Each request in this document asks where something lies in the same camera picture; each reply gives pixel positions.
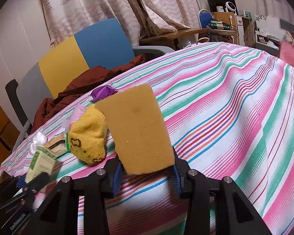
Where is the small green white box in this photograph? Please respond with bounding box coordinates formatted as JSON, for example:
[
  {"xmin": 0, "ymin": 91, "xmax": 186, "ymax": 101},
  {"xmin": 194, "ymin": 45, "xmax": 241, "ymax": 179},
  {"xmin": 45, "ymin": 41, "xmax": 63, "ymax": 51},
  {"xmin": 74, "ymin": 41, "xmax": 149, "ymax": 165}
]
[{"xmin": 25, "ymin": 146, "xmax": 57, "ymax": 183}]

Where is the yellow plush toy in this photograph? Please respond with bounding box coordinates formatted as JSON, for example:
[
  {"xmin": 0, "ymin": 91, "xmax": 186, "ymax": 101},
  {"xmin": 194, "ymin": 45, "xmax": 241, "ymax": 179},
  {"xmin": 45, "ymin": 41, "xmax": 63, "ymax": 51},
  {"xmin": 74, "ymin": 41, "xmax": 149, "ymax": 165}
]
[{"xmin": 68, "ymin": 104, "xmax": 107, "ymax": 164}]

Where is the pink small package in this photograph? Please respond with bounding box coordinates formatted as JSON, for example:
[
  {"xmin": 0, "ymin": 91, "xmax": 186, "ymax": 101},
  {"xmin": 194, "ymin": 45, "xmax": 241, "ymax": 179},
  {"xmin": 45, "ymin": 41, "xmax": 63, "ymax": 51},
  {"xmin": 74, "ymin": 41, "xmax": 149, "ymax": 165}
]
[{"xmin": 62, "ymin": 105, "xmax": 86, "ymax": 132}]

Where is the purple crumpled wrapper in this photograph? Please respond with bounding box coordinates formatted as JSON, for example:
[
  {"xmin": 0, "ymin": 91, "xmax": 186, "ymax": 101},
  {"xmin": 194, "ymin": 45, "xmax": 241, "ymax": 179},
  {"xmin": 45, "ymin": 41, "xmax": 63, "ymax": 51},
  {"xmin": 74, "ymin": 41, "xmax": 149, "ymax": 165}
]
[{"xmin": 91, "ymin": 85, "xmax": 118, "ymax": 101}]

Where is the dark red jacket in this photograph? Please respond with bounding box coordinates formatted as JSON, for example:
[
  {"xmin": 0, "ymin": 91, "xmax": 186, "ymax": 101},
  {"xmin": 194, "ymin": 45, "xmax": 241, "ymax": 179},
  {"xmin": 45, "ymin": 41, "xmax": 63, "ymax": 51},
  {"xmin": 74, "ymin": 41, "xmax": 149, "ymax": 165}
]
[{"xmin": 31, "ymin": 54, "xmax": 146, "ymax": 133}]

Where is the grey yellow blue chair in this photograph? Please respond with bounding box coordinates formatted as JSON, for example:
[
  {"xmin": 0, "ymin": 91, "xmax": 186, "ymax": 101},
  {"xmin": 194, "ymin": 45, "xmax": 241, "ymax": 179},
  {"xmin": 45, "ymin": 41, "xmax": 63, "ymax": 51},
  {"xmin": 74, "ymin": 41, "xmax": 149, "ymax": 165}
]
[{"xmin": 5, "ymin": 19, "xmax": 173, "ymax": 149}]

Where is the wooden desk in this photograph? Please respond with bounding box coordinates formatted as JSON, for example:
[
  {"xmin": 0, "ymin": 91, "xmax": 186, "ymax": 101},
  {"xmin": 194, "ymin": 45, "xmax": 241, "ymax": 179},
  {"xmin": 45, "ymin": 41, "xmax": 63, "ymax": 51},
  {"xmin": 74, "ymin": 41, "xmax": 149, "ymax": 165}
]
[{"xmin": 140, "ymin": 28, "xmax": 237, "ymax": 50}]

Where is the blue folding chair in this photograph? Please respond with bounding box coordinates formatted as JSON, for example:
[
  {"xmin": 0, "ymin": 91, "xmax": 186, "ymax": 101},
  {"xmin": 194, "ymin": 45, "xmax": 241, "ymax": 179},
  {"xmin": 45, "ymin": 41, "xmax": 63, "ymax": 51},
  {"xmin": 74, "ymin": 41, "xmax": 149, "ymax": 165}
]
[{"xmin": 198, "ymin": 9, "xmax": 213, "ymax": 29}]

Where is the pink patterned curtain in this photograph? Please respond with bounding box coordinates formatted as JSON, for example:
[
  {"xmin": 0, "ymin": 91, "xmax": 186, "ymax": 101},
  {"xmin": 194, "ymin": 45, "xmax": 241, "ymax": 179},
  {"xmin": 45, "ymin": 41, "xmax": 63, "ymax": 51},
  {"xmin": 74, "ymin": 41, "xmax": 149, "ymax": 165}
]
[{"xmin": 40, "ymin": 0, "xmax": 200, "ymax": 47}]

